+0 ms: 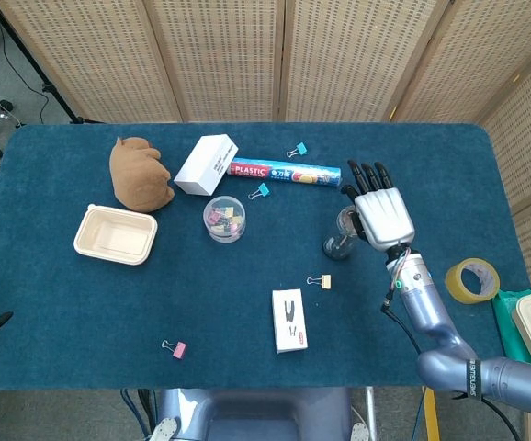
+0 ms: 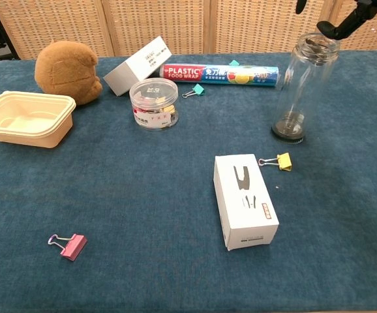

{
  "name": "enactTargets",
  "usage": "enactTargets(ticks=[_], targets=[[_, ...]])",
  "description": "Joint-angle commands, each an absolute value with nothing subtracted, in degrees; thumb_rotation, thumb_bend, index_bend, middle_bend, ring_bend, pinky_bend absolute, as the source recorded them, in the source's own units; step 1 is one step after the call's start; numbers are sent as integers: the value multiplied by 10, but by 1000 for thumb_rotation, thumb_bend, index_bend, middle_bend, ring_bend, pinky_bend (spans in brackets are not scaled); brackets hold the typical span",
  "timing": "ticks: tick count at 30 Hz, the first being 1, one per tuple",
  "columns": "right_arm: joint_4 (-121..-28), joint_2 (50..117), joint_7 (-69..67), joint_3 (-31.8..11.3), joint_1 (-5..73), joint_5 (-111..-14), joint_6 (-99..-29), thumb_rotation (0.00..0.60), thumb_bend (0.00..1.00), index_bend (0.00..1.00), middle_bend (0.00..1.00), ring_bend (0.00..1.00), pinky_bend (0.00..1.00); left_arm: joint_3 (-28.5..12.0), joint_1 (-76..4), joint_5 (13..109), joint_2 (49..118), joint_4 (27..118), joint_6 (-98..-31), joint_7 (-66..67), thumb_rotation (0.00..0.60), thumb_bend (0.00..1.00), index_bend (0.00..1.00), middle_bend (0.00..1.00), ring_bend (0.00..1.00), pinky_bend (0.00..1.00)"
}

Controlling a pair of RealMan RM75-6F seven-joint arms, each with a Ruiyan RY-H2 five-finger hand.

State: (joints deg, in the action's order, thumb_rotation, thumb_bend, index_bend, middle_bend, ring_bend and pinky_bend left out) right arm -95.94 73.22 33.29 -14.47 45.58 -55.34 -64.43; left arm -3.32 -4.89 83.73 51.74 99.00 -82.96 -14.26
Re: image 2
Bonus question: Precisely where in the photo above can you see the tall clear glass jar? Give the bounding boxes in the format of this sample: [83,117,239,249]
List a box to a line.
[271,31,341,142]

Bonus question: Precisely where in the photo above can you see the wicker folding screen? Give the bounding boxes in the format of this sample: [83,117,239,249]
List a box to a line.
[0,0,377,61]

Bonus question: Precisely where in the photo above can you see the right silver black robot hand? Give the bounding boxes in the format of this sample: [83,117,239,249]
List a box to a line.
[295,0,377,42]

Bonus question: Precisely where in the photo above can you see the white box with text label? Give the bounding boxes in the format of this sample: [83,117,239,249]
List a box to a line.
[102,35,173,97]

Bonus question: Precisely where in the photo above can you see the pink binder clip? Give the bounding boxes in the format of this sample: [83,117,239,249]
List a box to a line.
[47,233,88,262]

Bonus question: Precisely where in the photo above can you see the brown plush toy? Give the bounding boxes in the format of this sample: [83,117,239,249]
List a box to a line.
[34,40,104,106]

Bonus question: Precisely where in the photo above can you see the small metal lid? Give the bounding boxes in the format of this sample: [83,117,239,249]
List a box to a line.
[302,36,335,66]

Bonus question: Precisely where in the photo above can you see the plastic food wrap roll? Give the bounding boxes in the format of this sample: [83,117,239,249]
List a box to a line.
[158,63,280,89]

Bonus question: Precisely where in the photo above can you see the clear round jar of clips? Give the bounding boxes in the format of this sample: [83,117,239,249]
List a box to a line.
[128,78,179,131]

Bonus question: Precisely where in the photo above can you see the beige plastic food container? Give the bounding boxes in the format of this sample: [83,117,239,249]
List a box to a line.
[0,90,77,149]

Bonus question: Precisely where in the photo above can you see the blue tablecloth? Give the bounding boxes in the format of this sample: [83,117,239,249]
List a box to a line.
[0,48,377,313]

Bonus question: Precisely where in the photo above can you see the yellow binder clip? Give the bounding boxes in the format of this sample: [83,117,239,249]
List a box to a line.
[258,152,293,171]

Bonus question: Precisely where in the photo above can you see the white box with stapler print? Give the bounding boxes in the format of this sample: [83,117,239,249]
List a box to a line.
[213,153,280,252]

